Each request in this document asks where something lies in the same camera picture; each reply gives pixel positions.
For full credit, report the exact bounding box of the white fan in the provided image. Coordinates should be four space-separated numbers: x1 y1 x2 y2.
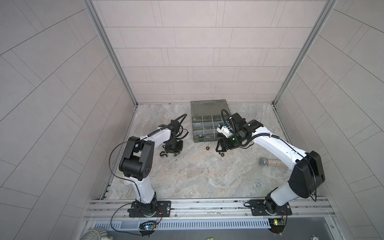
80 228 113 240

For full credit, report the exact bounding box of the left controller board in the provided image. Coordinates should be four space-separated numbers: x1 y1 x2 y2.
139 221 158 236

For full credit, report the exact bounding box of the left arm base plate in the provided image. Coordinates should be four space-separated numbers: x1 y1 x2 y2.
128 200 172 218

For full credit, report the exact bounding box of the grey compartment organizer box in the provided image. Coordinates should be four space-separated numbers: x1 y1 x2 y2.
191 100 230 143

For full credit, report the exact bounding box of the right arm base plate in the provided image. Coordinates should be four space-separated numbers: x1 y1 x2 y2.
243 200 293 216

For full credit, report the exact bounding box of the glitter tube with cap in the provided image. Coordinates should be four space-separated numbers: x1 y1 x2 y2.
259 158 287 168

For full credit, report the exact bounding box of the aluminium rail frame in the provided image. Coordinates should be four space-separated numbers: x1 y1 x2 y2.
84 197 336 221

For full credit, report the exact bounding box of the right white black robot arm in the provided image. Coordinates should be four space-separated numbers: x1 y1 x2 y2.
217 109 326 215

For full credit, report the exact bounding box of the controller board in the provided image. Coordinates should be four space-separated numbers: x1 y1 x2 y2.
268 219 286 234
139 221 158 236

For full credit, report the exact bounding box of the right controller board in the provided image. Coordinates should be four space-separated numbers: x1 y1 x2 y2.
268 219 286 234

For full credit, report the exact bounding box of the black wing nut left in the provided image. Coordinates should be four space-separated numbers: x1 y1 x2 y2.
160 151 168 158

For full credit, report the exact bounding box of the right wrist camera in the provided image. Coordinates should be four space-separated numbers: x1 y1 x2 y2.
217 123 233 138

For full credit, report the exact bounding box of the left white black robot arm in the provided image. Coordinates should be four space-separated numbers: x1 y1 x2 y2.
118 114 189 213

